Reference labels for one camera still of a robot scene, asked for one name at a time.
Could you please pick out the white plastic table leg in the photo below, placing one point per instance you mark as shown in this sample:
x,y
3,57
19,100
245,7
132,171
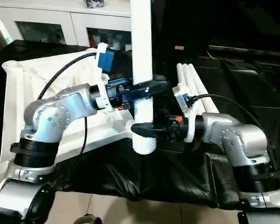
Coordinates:
x,y
182,77
189,77
196,77
142,46

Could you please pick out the white plastic table top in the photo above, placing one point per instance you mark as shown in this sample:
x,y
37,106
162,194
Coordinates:
x,y
21,88

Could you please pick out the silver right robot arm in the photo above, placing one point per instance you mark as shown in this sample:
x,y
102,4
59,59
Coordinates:
x,y
245,140

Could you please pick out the black mat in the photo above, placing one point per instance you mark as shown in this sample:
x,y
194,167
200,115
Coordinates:
x,y
154,172

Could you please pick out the white cabinet with glass doors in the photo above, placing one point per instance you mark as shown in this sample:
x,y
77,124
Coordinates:
x,y
49,16

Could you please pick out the dark rounded object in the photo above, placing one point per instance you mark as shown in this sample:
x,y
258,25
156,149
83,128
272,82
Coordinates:
x,y
88,219

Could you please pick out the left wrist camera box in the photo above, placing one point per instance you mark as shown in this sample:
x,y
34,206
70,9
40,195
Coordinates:
x,y
106,60

